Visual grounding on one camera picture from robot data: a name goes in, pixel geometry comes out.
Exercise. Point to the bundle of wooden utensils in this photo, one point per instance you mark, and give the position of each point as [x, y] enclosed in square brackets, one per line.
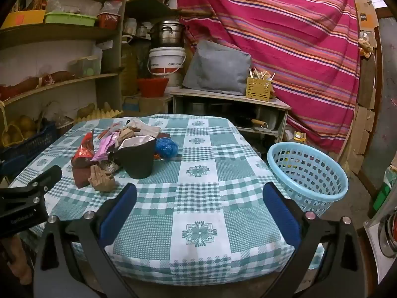
[262, 74]

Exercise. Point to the steel cooking pot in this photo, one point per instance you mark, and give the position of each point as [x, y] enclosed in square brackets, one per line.
[167, 34]

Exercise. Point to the pink foil wrapper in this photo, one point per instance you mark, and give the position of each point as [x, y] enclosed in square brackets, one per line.
[104, 149]

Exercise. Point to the yellow utensil holder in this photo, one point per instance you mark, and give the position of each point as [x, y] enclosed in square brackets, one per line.
[259, 89]

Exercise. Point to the yellow-capped oil bottle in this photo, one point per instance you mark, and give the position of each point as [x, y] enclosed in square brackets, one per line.
[299, 138]

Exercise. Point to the person's left hand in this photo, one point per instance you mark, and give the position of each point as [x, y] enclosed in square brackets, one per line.
[18, 260]

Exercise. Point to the small red basket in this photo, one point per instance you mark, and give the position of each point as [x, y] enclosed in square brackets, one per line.
[108, 20]

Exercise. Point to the green checkered tablecloth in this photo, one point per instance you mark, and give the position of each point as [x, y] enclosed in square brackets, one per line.
[198, 192]

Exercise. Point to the brown paper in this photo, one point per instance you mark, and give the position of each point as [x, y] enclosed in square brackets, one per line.
[100, 178]
[125, 136]

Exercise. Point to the black foil-lined pouch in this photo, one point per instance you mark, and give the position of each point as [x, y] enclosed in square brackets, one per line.
[136, 164]

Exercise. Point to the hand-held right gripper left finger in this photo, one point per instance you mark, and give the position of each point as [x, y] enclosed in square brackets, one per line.
[119, 214]

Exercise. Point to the dark blue plastic crate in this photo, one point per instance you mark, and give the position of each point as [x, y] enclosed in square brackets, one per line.
[31, 146]

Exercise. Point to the light blue plastic basket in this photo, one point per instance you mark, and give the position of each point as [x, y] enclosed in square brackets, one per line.
[310, 173]

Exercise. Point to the green plastic tray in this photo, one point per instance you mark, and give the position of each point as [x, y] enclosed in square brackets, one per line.
[69, 19]

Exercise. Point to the beige crumpled wrapper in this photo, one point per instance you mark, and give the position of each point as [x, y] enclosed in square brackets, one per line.
[144, 128]

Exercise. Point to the grey cushion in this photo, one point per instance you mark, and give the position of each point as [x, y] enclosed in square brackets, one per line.
[217, 66]

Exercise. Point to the low wooden cabinet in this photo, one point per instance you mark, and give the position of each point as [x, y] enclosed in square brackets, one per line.
[229, 99]

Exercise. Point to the blue plastic bag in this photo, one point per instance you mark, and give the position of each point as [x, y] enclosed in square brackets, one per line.
[166, 148]

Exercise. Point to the white plastic bucket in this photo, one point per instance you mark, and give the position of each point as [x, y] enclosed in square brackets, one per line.
[166, 62]

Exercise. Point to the pink striped cloth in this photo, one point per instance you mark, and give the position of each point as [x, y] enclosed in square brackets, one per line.
[279, 37]

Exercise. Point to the red snack wrapper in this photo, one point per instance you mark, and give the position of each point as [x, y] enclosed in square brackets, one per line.
[83, 150]

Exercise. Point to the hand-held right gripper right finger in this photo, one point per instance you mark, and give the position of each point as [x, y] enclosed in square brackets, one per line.
[280, 214]

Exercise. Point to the cardboard egg tray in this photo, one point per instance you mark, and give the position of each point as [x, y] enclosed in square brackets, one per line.
[99, 115]

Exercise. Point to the stack of flattened cardboard boxes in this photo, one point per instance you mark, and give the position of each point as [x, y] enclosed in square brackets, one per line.
[366, 99]

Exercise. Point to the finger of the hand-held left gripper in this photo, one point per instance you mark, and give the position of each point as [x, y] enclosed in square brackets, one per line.
[46, 177]
[12, 166]

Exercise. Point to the clear plastic container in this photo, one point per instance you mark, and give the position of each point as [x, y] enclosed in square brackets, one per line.
[85, 66]

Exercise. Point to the wooden shelf unit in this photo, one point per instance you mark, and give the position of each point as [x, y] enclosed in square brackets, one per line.
[62, 32]

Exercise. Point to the red plastic basin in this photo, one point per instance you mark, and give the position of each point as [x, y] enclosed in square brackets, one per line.
[152, 87]

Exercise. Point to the large oil jug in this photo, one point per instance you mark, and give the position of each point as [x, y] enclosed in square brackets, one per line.
[128, 65]

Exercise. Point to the steel bowl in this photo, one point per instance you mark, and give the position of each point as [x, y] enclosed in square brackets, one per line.
[389, 236]

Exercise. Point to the yellow box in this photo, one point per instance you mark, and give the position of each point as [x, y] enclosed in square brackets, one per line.
[23, 18]

